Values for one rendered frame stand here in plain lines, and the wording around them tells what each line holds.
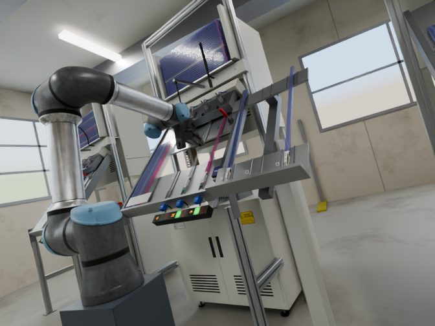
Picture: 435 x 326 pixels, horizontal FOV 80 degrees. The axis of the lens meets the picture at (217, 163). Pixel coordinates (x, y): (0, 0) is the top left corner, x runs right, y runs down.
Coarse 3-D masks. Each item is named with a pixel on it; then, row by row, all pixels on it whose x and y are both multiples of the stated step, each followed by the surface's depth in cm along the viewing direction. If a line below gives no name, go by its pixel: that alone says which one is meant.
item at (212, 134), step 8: (216, 120) 147; (200, 128) 154; (216, 128) 141; (224, 128) 135; (168, 136) 177; (208, 136) 140; (216, 136) 135; (224, 136) 139; (160, 144) 177; (176, 152) 153
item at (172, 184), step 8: (216, 160) 119; (200, 168) 124; (168, 176) 139; (176, 176) 133; (184, 176) 128; (192, 176) 123; (200, 176) 119; (208, 176) 115; (160, 184) 138; (168, 184) 133; (176, 184) 128; (192, 184) 119; (208, 184) 111; (160, 192) 133; (168, 192) 127; (176, 192) 123; (184, 192) 117; (152, 200) 132
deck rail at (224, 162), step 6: (246, 114) 140; (234, 120) 131; (234, 126) 127; (234, 132) 126; (240, 132) 130; (240, 138) 129; (228, 144) 120; (228, 150) 117; (228, 156) 116; (234, 156) 120; (222, 162) 113; (228, 162) 115; (222, 198) 107
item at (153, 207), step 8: (192, 192) 110; (200, 192) 107; (160, 200) 123; (168, 200) 119; (176, 200) 117; (184, 200) 115; (192, 200) 114; (208, 200) 110; (128, 208) 138; (136, 208) 134; (144, 208) 132; (152, 208) 130; (168, 208) 125; (128, 216) 145; (136, 216) 142
